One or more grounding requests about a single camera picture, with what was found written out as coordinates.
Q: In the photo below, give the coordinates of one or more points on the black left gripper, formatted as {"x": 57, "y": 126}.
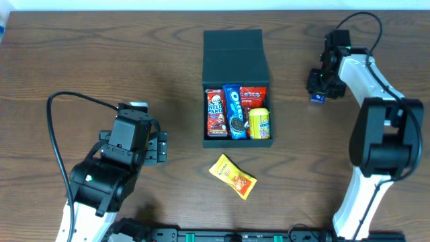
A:
{"x": 161, "y": 148}

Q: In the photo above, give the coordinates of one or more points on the yellow round candy container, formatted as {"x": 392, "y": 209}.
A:
{"x": 259, "y": 124}

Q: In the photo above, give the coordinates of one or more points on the black gift box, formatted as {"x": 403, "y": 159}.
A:
{"x": 235, "y": 57}

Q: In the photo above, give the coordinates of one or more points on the red Hello Panda box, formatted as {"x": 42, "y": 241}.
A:
{"x": 216, "y": 122}

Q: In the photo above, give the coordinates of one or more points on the blue Eclipse mint box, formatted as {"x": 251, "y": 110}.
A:
{"x": 317, "y": 98}

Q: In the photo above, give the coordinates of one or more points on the yellow orange snack packet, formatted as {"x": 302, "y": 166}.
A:
{"x": 241, "y": 182}

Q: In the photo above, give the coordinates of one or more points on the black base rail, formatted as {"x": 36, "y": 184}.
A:
{"x": 298, "y": 233}

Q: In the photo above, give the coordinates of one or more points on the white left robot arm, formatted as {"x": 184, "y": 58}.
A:
{"x": 99, "y": 185}

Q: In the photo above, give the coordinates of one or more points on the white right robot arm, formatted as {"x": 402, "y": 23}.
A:
{"x": 386, "y": 141}

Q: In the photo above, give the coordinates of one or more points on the red Hacks candy bag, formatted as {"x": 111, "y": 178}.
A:
{"x": 251, "y": 98}

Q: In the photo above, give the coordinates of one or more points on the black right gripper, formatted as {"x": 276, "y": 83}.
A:
{"x": 314, "y": 86}

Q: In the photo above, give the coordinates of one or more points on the blue Oreo cookie pack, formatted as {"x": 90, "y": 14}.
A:
{"x": 234, "y": 111}

